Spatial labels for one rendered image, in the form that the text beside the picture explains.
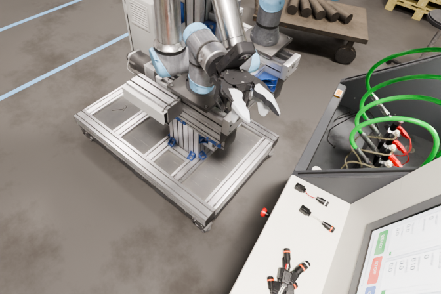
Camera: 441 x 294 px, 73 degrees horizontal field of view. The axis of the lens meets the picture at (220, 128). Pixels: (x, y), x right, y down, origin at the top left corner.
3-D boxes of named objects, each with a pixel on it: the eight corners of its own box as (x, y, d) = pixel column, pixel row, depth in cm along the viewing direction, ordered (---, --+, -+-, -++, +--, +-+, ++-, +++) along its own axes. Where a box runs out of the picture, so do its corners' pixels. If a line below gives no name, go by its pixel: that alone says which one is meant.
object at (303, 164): (328, 105, 162) (338, 83, 150) (336, 108, 161) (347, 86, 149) (284, 190, 126) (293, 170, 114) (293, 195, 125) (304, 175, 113)
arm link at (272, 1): (254, 24, 145) (258, -3, 135) (258, 11, 154) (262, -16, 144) (279, 29, 144) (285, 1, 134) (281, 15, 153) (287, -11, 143)
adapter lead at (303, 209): (298, 210, 100) (299, 208, 98) (301, 206, 101) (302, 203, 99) (331, 234, 95) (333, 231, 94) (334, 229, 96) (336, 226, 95)
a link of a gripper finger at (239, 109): (245, 138, 63) (235, 107, 69) (252, 117, 59) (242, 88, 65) (230, 138, 62) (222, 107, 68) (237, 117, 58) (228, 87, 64)
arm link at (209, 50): (227, 40, 76) (197, 42, 72) (235, 50, 73) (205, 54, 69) (221, 65, 81) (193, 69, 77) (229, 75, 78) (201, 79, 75)
